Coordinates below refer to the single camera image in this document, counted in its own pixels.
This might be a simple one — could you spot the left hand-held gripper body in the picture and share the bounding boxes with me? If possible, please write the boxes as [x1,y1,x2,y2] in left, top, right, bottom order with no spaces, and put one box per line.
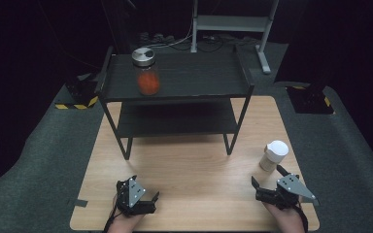
[115,176,158,217]

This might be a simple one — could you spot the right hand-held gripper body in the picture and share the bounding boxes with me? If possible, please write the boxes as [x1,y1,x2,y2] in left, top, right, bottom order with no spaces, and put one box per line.
[254,173,317,211]

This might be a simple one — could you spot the white plastic bottle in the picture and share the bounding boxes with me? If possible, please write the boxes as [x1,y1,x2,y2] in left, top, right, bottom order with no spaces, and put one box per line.
[259,140,289,173]

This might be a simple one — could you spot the glass jar with metal lid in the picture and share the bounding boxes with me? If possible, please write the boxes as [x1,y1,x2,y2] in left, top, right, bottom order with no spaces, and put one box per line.
[131,47,160,96]

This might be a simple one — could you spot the black two-tier shelf rack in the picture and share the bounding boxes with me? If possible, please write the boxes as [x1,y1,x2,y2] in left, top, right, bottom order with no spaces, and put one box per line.
[95,44,255,161]

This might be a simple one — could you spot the person's left hand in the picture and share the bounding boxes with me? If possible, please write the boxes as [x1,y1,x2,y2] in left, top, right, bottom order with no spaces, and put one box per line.
[106,209,146,233]

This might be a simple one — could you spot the person's right hand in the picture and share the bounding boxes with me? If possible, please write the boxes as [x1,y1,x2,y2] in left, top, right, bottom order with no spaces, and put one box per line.
[263,203,307,233]

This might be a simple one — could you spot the black yellow striped base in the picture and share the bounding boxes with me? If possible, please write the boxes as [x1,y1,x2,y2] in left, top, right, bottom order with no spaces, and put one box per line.
[286,84,335,115]
[54,73,99,111]

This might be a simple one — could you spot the dark power strip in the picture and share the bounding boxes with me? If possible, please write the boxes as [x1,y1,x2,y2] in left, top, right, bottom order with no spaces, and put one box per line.
[138,31,177,49]

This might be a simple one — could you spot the grey metal stand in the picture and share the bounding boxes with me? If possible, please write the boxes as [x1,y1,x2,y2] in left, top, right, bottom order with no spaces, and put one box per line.
[190,0,280,75]

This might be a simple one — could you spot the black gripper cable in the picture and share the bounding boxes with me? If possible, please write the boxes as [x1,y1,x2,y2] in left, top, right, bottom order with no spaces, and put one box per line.
[295,202,310,233]
[102,193,121,233]

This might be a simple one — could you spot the black floor cables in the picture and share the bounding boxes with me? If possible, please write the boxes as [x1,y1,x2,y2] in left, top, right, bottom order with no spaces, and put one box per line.
[196,33,260,53]

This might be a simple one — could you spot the white cable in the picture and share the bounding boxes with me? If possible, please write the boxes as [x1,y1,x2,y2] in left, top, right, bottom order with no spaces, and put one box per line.
[149,18,194,50]

